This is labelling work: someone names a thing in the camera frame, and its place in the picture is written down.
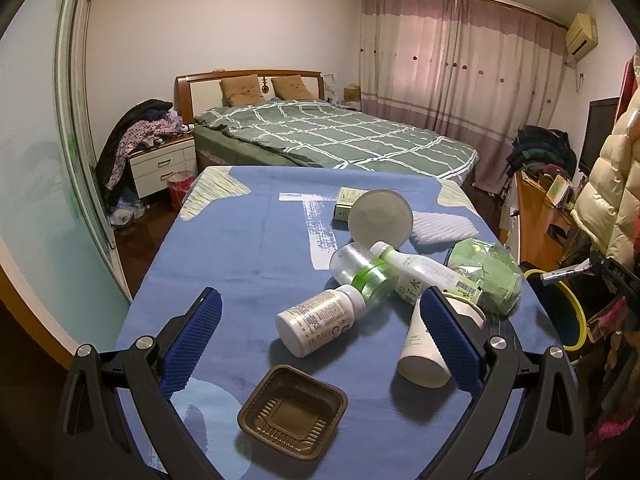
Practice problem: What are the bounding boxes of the wooden bed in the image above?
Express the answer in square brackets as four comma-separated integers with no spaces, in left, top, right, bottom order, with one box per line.
[175,70,478,186]

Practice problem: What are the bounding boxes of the plastic bags on floor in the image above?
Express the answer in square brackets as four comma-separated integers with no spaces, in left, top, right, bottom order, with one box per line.
[107,195,147,227]

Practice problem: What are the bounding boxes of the yellow-rimmed black bin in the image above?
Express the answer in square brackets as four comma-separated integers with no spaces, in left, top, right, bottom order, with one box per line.
[522,269,587,352]

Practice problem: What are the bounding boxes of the wall air conditioner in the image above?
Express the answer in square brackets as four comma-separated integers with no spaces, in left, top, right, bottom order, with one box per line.
[565,12,598,57]

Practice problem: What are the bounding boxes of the white paper cup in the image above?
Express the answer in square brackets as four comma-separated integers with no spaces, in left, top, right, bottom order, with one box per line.
[397,292,487,388]

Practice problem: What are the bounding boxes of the white nightstand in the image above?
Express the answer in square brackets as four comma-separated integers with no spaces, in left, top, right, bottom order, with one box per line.
[127,132,197,200]

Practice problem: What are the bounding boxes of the green plastic bag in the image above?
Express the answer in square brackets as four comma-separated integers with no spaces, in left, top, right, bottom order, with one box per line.
[445,239,523,316]

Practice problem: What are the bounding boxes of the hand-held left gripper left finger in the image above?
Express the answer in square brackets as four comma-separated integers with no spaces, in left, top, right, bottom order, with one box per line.
[52,287,223,480]

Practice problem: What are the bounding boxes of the pile of dark clothes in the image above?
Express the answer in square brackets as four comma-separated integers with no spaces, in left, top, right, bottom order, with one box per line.
[506,125,577,181]

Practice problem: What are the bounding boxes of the green plaid duvet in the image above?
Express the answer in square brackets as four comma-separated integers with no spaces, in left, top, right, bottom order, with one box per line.
[192,99,476,178]

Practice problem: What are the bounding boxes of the pink floral garment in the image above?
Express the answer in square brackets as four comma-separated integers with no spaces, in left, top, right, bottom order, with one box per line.
[582,295,640,463]

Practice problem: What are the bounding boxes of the pink curtain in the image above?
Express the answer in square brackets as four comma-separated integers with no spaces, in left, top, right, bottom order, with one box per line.
[357,0,571,191]

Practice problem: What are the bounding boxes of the white foam sheet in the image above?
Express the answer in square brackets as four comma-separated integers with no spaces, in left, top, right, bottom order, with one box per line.
[410,210,480,247]

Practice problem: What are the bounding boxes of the white pill bottle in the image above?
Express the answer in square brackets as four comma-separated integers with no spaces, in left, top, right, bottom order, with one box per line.
[276,285,368,358]

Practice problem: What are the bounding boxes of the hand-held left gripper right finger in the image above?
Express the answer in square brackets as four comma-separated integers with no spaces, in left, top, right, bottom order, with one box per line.
[419,286,586,480]

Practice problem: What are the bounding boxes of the glass sliding wardrobe door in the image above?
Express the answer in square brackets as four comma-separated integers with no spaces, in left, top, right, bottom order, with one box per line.
[0,0,133,361]

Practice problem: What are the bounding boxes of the red bucket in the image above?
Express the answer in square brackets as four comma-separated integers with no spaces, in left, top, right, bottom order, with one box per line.
[166,170,193,209]

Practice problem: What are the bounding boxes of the brown pillow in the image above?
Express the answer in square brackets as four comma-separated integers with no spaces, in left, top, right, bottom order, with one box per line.
[271,76,317,101]
[220,76,263,107]

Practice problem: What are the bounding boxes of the small green and white box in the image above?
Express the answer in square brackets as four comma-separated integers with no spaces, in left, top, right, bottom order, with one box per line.
[332,186,373,223]

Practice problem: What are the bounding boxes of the red garment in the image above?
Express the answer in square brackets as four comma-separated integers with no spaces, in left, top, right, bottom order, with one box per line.
[620,57,640,113]

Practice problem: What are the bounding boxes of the brown plastic tray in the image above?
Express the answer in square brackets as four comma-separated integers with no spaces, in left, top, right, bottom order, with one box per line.
[237,365,349,462]

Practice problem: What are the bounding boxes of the orange wooden desk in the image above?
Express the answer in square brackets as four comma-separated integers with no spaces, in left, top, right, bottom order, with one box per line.
[500,170,586,271]

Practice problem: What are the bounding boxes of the white drink bottle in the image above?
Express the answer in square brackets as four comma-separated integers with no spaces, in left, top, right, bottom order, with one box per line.
[369,241,481,306]

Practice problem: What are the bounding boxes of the clear bottle with green label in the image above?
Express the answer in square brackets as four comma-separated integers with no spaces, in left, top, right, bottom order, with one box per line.
[329,242,401,311]

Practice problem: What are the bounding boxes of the black television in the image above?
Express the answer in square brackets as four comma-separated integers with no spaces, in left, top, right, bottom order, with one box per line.
[578,97,621,176]

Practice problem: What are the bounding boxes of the cream puffer jacket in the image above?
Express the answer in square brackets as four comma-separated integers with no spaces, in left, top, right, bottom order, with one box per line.
[570,105,640,273]

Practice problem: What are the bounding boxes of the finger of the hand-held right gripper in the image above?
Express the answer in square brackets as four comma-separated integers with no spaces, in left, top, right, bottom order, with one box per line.
[542,260,596,284]

